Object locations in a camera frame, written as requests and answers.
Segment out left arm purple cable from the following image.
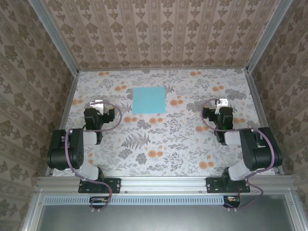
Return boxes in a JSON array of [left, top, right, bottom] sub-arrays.
[[66, 100, 122, 214]]

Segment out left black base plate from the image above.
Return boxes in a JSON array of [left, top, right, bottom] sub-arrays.
[[78, 177, 121, 194]]

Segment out right aluminium side rail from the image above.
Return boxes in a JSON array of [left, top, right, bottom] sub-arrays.
[[246, 69, 286, 175]]

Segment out grey metal sheet panel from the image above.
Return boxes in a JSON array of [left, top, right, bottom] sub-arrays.
[[36, 204, 295, 231]]

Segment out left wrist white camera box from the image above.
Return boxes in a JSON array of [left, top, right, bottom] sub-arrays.
[[89, 100, 104, 116]]

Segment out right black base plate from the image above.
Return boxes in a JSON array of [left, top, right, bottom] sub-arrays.
[[206, 177, 251, 194]]

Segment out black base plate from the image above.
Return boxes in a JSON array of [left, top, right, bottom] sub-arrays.
[[78, 177, 121, 194], [206, 177, 251, 194]]

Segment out wide aluminium base rail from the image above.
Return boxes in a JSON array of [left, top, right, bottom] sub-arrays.
[[36, 175, 295, 194]]

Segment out thin aluminium back rail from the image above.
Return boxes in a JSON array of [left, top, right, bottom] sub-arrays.
[[78, 68, 248, 72]]

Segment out right aluminium corner post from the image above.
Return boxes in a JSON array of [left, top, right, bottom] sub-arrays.
[[246, 0, 295, 73]]

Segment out aluminium side rail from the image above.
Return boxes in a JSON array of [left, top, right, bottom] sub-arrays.
[[45, 72, 80, 176], [246, 69, 286, 175]]

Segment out left aluminium side rail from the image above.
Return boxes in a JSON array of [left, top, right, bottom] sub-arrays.
[[45, 72, 80, 176]]

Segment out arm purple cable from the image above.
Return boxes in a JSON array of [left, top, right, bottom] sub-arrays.
[[201, 98, 277, 212], [66, 100, 122, 214]]

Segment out floral patterned table mat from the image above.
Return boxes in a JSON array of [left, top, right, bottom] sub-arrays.
[[51, 69, 277, 178]]

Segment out aluminium corner post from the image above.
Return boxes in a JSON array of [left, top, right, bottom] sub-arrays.
[[28, 0, 80, 75], [246, 0, 295, 73]]

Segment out light blue paper sheet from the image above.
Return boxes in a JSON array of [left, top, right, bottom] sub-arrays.
[[131, 86, 167, 115]]

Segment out grey slotted cable duct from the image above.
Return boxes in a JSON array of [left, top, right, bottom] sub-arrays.
[[44, 195, 223, 205]]

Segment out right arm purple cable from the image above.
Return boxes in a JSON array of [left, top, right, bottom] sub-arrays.
[[201, 98, 277, 212]]

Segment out left aluminium corner post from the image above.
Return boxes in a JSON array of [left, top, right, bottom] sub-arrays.
[[28, 0, 80, 75]]

